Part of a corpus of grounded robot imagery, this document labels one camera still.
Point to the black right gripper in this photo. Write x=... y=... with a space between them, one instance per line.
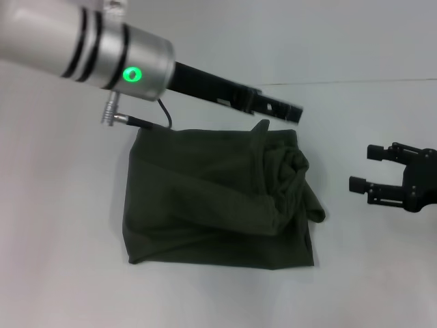
x=421 y=184

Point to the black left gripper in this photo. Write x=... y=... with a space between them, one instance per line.
x=208 y=85

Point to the dark green shirt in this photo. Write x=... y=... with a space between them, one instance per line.
x=205 y=198

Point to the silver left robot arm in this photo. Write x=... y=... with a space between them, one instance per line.
x=78 y=44

